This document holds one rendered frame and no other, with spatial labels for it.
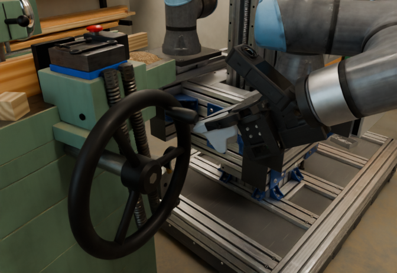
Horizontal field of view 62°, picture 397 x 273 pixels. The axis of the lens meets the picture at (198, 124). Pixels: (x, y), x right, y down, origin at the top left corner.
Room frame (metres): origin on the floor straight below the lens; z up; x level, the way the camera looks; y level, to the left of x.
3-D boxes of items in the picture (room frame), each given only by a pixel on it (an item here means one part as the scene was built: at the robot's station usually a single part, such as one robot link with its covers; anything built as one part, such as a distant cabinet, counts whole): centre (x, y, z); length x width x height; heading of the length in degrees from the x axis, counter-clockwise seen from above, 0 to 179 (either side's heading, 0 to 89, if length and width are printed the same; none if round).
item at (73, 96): (0.59, 0.19, 0.91); 0.15 x 0.14 x 0.09; 149
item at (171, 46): (1.28, 0.07, 0.87); 0.15 x 0.15 x 0.10
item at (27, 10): (0.81, 0.43, 1.02); 0.12 x 0.03 x 0.12; 59
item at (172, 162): (0.75, 0.07, 0.65); 0.06 x 0.04 x 0.08; 149
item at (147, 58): (0.86, 0.15, 0.91); 0.10 x 0.07 x 0.02; 59
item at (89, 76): (0.59, 0.19, 0.99); 0.13 x 0.11 x 0.06; 149
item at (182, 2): (1.28, 0.06, 0.98); 0.13 x 0.12 x 0.14; 151
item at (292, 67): (0.94, -0.30, 0.87); 0.15 x 0.15 x 0.10
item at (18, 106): (0.50, 0.31, 0.92); 0.04 x 0.04 x 0.03; 83
